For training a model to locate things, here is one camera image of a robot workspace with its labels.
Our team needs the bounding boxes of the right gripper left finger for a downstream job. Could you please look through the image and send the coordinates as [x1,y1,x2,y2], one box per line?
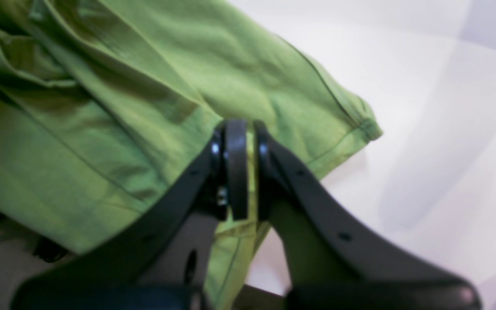
[10,119,248,310]

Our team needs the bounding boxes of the green T-shirt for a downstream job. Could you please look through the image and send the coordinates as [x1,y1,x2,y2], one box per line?
[0,0,384,310]

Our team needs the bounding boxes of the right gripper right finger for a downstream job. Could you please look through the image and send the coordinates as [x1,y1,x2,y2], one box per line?
[254,121,482,310]

